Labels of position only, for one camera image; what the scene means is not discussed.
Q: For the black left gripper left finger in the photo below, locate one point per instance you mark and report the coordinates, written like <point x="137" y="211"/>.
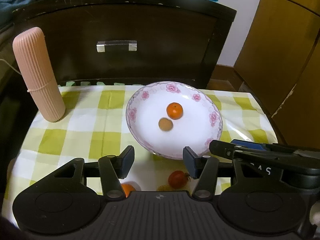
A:
<point x="112" y="168"/>

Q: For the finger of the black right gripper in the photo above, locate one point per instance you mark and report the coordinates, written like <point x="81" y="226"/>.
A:
<point x="250" y="152"/>
<point x="275" y="147"/>

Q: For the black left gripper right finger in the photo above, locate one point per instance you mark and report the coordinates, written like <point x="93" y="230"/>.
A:
<point x="204" y="169"/>

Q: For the orange tangerine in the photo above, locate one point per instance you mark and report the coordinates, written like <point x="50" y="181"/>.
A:
<point x="127" y="188"/>
<point x="174" y="111"/>

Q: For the red cherry tomato with stem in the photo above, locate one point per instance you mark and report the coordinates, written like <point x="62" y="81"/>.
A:
<point x="178" y="179"/>

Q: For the white floral ceramic plate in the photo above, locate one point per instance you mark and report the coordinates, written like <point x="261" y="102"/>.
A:
<point x="200" y="124"/>

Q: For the brown wooden wardrobe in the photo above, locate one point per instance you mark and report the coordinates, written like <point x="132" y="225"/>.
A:
<point x="280" y="63"/>

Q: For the dark wooden drawer cabinet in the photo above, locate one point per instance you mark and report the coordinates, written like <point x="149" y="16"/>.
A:
<point x="177" y="40"/>

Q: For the pink ribbed cylindrical case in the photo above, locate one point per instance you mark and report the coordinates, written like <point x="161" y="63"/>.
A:
<point x="32" y="58"/>

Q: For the blue cloth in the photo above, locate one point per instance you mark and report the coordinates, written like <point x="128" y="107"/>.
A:
<point x="8" y="6"/>

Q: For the silver drawer handle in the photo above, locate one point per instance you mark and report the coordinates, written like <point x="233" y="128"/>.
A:
<point x="116" y="45"/>

